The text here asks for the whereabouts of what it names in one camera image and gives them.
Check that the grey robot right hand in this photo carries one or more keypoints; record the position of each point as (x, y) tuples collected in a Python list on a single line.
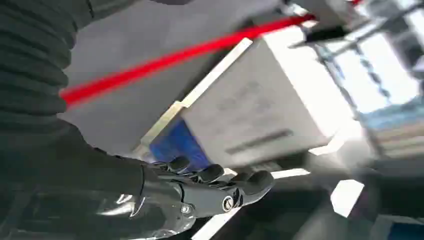
[(99, 198)]

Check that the blue panel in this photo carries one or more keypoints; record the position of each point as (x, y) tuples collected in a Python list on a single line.
[(180, 144)]

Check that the red floor stripe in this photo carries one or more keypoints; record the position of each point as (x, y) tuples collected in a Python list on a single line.
[(159, 63)]

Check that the robot right arm ribbed sleeve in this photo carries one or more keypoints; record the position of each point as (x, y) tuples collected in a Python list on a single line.
[(30, 66)]

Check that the pale wooden desk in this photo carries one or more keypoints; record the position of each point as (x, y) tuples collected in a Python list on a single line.
[(251, 106)]

